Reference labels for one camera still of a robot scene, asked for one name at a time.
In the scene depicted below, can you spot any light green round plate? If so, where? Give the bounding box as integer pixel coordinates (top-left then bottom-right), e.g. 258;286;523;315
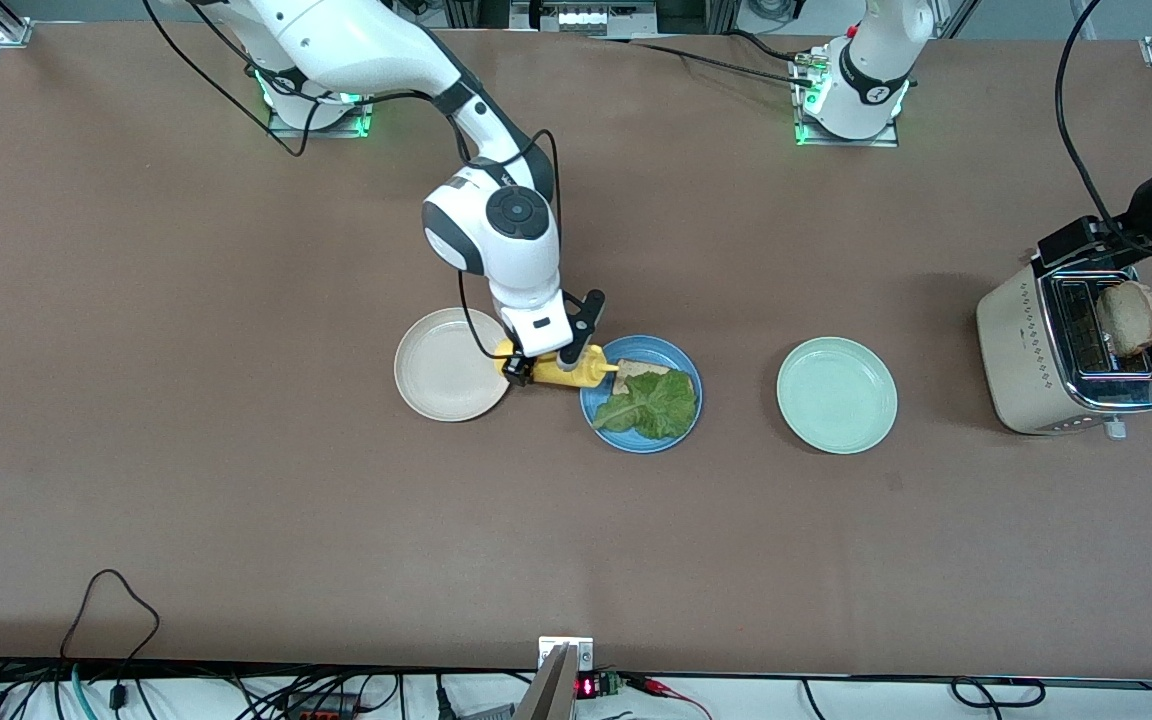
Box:
776;337;899;456

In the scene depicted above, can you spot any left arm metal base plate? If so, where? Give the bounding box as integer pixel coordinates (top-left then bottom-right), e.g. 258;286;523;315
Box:
794;50;902;149

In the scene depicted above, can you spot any beige round plate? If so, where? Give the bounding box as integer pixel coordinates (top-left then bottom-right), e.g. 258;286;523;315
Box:
394;307;516;422

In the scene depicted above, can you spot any yellow mustard squeeze bottle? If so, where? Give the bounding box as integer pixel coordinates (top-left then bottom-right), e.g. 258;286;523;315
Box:
492;338;621;393

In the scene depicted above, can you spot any beige chrome toaster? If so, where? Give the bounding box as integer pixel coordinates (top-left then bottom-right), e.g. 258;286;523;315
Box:
976;245;1152;441

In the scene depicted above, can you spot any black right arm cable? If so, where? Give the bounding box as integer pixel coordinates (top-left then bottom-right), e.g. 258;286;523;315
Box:
141;0;562;361

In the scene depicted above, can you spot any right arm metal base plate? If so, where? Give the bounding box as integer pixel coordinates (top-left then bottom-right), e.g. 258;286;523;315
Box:
266;95;375;139

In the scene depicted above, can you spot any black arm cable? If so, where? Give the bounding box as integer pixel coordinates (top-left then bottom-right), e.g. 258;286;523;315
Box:
141;0;562;361
1056;0;1137;251

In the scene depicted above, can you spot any black coiled cable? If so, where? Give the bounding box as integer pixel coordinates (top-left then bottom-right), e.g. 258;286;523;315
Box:
951;678;1047;709

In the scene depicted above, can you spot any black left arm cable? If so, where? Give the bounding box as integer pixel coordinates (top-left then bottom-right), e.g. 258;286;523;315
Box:
1056;0;1137;251

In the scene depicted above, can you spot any thin black looped cable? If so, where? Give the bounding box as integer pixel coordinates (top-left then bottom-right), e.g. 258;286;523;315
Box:
61;570;160;661

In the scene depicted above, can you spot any red clip lead wire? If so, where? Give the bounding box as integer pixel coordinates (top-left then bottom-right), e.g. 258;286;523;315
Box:
626;675;712;720

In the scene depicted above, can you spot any grey aluminium camera post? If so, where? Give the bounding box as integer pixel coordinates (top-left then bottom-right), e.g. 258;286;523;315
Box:
511;645;577;720

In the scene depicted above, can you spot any thick black table cable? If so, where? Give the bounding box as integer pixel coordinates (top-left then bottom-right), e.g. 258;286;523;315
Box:
586;35;817;86

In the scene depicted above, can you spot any white metal bracket plate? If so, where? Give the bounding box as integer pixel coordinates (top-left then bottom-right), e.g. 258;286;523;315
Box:
539;637;595;673

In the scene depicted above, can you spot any green lettuce leaf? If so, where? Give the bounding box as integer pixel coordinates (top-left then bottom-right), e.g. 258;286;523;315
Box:
591;368;699;441

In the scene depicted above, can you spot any blue round plate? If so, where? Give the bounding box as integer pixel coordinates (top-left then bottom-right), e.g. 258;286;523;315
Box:
579;335;704;455

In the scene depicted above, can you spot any brown bread slice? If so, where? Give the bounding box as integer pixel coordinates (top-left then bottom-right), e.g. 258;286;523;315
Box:
614;360;677;396
1096;282;1152;359

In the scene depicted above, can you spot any grey lit control box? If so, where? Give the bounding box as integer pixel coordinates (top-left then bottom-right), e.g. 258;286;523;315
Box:
511;0;657;36

